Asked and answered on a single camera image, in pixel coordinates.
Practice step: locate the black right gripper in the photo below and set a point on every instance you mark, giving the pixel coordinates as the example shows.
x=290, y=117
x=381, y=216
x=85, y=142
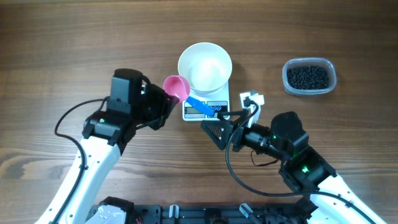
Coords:
x=226, y=125

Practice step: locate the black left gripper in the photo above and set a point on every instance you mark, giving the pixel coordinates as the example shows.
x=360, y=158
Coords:
x=166, y=103

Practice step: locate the pink scoop with blue handle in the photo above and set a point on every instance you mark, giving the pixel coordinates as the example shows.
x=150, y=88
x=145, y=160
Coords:
x=178, y=86

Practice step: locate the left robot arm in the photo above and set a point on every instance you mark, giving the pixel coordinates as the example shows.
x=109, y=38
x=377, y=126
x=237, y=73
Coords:
x=101, y=146

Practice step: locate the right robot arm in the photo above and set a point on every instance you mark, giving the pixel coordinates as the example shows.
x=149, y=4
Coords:
x=326, y=198

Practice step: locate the white digital kitchen scale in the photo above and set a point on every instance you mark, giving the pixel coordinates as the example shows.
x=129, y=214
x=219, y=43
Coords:
x=217, y=100

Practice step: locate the white bowl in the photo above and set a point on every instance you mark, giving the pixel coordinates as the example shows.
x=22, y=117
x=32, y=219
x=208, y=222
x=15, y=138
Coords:
x=206, y=66

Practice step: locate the clear plastic container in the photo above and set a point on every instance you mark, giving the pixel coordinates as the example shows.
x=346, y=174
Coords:
x=297, y=62

